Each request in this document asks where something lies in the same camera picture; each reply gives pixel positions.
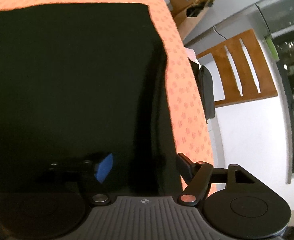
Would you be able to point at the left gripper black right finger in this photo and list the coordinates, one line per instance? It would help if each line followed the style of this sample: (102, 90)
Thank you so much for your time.
(210, 186)

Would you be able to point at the wooden chair with slats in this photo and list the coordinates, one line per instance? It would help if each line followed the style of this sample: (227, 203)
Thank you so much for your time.
(243, 69)

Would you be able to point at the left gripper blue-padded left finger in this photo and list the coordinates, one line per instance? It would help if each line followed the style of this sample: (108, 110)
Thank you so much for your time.
(103, 168)

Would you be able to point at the black garment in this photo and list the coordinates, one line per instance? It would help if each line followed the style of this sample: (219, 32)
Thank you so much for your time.
(78, 82)

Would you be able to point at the orange patterned tablecloth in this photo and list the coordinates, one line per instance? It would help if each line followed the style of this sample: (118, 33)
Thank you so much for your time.
(186, 113)

